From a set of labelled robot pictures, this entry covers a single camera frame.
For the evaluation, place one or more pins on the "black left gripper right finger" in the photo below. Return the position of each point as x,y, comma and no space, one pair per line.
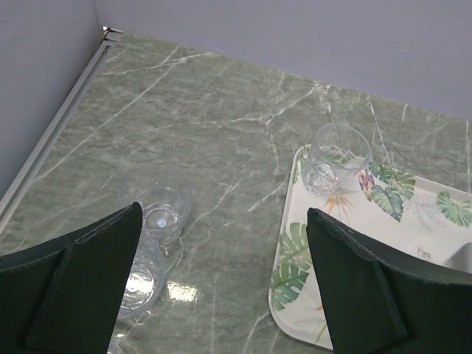
378,299

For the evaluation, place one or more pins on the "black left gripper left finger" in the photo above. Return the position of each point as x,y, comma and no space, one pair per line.
64,295

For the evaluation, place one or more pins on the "clear faceted glass bottom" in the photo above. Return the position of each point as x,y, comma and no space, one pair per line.
146,280

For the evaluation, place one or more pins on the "clear faceted glass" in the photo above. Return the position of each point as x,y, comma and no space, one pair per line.
165,208
146,280
337,153

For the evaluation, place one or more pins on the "white tropical leaf tray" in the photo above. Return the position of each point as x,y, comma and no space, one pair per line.
428,220

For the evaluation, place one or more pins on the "aluminium table edge rail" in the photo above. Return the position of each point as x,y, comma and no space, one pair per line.
32,165

